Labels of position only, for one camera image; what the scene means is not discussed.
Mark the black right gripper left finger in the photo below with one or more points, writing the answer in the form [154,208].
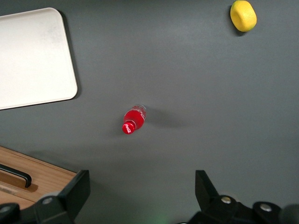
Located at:
[63,205]

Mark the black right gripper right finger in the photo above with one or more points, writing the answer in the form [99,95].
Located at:
[210,205]

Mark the wooden drawer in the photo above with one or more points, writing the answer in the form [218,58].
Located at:
[11,200]
[46,179]

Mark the wooden drawer cabinet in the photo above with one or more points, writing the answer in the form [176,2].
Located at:
[69,173]

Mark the red cola bottle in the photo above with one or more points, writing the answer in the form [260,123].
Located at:
[134,120]

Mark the beige rectangular tray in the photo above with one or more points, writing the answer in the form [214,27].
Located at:
[32,58]

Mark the yellow lemon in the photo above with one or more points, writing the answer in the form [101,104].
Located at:
[244,16]

